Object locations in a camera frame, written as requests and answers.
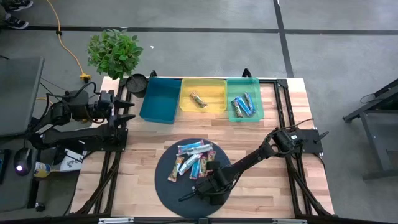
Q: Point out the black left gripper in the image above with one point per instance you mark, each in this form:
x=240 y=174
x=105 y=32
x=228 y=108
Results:
x=109 y=105

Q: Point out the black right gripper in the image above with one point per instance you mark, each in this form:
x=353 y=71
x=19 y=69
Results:
x=217 y=183

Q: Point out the red granola bar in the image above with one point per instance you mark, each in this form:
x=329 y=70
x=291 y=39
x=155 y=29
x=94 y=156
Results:
x=211 y=155
x=203 y=166

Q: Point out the blue pink granola bar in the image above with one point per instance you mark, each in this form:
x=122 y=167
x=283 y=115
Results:
x=189 y=147

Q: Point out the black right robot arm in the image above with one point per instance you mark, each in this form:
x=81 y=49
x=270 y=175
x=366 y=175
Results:
x=248 y=160

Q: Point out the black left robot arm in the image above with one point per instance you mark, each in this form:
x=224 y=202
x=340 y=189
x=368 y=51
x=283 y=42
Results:
x=77 y=135

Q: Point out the white blue granola bar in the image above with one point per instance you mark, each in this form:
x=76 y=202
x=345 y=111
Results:
x=188 y=165

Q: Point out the silver wrapped granola bar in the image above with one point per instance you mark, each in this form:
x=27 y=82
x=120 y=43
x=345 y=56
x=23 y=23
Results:
x=202 y=149

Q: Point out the dark round plate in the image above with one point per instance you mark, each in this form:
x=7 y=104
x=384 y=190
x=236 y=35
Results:
x=174 y=202

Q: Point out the blue plastic bin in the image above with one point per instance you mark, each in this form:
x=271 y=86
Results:
x=160 y=102

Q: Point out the black table clamp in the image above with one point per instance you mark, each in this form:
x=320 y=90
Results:
x=153 y=74
x=246 y=74

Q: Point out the green leafy plant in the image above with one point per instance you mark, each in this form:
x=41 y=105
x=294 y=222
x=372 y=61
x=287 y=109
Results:
x=113 y=53

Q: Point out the white printed box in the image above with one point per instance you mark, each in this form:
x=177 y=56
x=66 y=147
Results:
x=71 y=163

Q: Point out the yellow plastic bin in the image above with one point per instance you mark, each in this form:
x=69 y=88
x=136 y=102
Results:
x=214 y=99

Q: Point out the yellow white bottle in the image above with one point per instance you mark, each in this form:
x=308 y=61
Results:
x=42 y=170

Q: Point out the grey desk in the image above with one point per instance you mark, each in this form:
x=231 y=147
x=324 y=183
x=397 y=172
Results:
x=18 y=93

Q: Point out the green plastic bin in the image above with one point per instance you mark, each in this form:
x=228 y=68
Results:
x=245 y=84

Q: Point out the black caster wheel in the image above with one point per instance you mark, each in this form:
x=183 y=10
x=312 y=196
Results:
x=39 y=207

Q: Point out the dark grey side table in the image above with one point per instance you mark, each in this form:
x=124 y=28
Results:
x=18 y=196

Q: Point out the person's shoe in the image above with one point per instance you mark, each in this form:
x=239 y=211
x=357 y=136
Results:
x=17 y=22
x=21 y=4

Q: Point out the black metal stand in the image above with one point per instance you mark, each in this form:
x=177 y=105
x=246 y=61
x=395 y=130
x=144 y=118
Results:
x=373 y=130

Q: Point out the silver metal bracket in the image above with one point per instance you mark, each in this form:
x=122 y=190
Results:
x=289 y=221
x=115 y=220

